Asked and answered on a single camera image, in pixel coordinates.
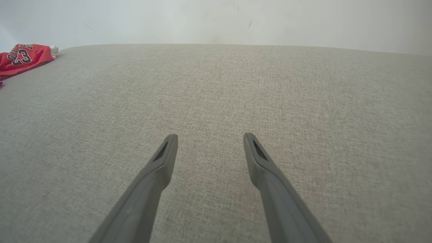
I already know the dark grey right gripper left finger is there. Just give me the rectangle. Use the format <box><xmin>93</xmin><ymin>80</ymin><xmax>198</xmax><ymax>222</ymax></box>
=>
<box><xmin>88</xmin><ymin>134</ymin><xmax>178</xmax><ymax>243</ymax></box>

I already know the folded red jersey number 23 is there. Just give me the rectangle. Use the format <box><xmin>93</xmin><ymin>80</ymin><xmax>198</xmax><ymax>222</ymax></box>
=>
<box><xmin>0</xmin><ymin>43</ymin><xmax>59</xmax><ymax>87</ymax></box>

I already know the grey fabric sofa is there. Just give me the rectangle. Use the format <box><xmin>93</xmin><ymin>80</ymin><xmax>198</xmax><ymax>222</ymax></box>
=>
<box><xmin>0</xmin><ymin>43</ymin><xmax>432</xmax><ymax>243</ymax></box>

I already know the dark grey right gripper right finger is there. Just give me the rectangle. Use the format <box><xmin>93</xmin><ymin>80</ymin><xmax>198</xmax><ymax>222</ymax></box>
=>
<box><xmin>243</xmin><ymin>133</ymin><xmax>333</xmax><ymax>243</ymax></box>

